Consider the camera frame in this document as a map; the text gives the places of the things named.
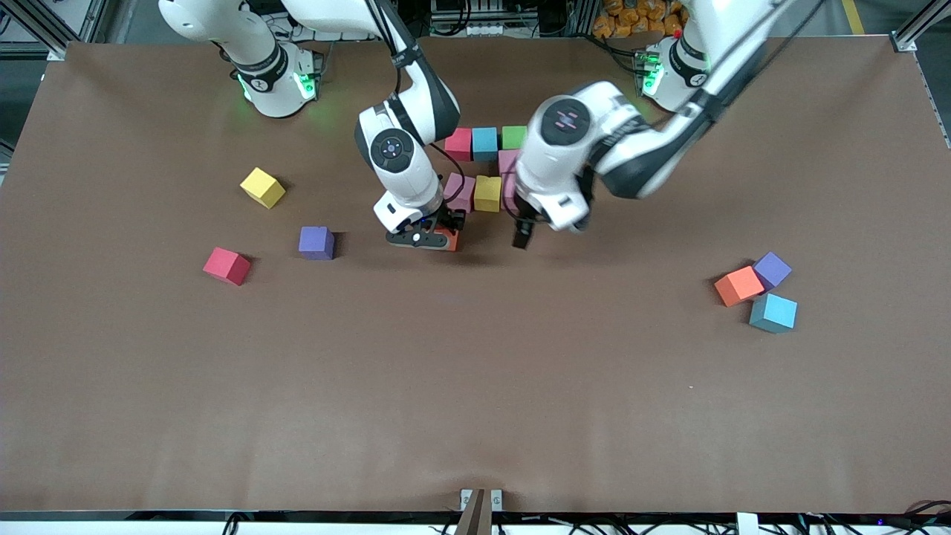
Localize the yellow foam cube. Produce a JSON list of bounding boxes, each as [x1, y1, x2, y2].
[[239, 166, 287, 210], [473, 175, 503, 214]]

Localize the red foam cube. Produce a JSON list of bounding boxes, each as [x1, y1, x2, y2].
[[202, 247, 252, 287], [444, 127, 473, 163]]

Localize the bag of orange items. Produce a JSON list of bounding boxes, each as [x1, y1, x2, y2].
[[592, 0, 684, 39]]

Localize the purple foam cube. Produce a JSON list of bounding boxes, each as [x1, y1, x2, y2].
[[752, 251, 793, 291], [298, 225, 337, 262]]

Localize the metal table edge bracket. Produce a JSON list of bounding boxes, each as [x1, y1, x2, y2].
[[460, 488, 503, 513]]

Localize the white power strip with plugs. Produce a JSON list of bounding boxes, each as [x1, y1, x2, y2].
[[286, 0, 372, 42]]

